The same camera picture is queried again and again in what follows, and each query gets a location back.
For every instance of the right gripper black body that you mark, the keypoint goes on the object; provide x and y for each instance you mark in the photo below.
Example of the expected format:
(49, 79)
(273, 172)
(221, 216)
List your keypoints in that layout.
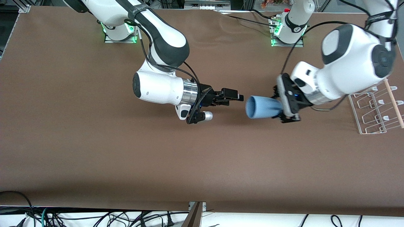
(206, 95)

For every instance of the blue plastic cup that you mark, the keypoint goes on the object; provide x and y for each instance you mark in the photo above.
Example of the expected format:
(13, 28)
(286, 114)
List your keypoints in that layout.
(262, 107)

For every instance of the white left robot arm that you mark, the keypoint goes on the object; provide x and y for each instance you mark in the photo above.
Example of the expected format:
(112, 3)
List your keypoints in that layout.
(350, 63)

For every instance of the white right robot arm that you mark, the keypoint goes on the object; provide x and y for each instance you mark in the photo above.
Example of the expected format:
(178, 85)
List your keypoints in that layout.
(157, 88)

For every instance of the grey power strip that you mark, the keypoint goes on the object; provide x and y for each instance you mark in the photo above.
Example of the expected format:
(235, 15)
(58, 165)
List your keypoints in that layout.
(206, 3)

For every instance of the brown table cover sheet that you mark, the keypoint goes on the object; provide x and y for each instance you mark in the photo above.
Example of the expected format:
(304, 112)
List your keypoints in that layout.
(94, 142)

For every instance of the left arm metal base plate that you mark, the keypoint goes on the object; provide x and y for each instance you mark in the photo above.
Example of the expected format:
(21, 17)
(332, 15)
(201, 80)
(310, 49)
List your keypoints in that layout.
(300, 44)

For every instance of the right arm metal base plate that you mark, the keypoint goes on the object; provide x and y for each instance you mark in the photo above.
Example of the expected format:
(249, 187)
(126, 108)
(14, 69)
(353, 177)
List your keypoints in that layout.
(109, 38)

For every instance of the brown metal post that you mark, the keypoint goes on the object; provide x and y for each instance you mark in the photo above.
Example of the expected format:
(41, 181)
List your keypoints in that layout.
(193, 217)

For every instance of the aluminium frame profile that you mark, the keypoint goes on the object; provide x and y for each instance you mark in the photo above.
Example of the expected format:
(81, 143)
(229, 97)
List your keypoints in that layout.
(24, 7)

